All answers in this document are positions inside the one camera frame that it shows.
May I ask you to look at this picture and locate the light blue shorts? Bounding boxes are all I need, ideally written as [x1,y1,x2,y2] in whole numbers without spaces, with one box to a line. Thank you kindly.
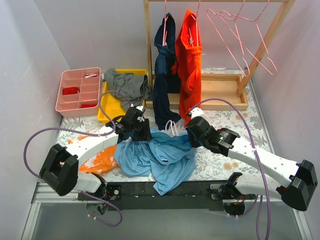
[114,128,197,196]

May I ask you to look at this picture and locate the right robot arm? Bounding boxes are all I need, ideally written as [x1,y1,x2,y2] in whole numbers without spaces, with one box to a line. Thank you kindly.
[186,116,318,212]

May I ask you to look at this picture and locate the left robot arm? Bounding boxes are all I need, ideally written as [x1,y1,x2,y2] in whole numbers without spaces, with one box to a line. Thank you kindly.
[39,105,152,200]

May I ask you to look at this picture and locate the grey shorts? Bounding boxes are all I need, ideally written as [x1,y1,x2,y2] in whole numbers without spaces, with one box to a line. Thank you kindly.
[103,68,152,111]

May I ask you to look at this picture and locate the navy blue shorts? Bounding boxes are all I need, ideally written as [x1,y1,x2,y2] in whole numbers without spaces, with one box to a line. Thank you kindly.
[152,13,181,130]

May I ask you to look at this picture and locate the red orange shorts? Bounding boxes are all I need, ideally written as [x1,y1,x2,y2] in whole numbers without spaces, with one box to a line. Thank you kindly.
[175,9,203,124]

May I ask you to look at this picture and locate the pink hanger under navy shorts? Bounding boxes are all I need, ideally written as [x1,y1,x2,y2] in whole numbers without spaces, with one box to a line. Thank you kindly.
[162,0,168,47]

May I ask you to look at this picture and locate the yellow plastic bin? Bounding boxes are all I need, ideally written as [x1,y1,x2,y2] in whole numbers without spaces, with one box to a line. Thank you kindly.
[97,68,148,124]

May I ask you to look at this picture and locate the orange white folded cloth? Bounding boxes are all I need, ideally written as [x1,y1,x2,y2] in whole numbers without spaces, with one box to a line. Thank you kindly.
[66,135,119,176]

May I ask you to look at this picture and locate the wooden clothes rack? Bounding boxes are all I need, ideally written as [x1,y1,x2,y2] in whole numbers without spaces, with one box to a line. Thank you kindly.
[143,0,295,111]

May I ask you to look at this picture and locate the red cloth front compartment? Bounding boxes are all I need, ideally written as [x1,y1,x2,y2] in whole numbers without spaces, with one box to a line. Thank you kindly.
[80,104,97,109]

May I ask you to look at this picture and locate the floral table mat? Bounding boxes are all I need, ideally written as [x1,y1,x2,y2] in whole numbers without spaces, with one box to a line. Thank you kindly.
[55,68,277,182]

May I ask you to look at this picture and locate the pink compartment organizer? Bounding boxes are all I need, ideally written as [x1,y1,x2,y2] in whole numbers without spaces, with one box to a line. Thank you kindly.
[55,67,102,118]

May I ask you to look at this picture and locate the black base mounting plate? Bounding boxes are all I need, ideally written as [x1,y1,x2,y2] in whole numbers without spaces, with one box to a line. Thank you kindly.
[77,179,248,216]

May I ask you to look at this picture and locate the white red item in organizer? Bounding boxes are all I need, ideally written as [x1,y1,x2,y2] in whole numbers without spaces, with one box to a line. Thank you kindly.
[84,73,99,79]

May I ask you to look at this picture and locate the red cloth in organizer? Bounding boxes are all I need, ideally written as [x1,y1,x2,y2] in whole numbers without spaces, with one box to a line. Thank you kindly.
[62,86,80,96]

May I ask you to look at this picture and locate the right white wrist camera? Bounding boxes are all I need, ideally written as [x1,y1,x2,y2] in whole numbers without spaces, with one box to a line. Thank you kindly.
[187,107,204,119]

